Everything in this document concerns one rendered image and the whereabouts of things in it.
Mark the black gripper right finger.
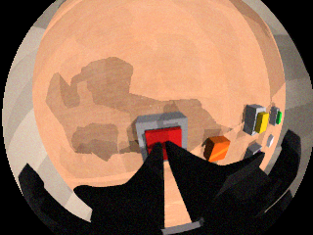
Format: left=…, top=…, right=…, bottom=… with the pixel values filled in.
left=164, top=141, right=266, bottom=223

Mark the green button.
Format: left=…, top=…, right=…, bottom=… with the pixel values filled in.
left=269, top=107, right=282, bottom=126

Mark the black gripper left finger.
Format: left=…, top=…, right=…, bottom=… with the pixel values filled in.
left=73, top=142, right=165, bottom=228

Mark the red button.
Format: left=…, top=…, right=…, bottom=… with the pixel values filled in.
left=136, top=111, right=188, bottom=162

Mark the orange block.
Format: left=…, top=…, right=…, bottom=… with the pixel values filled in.
left=203, top=136, right=231, bottom=162

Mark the purple button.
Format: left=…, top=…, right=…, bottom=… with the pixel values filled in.
left=244, top=142, right=262, bottom=160

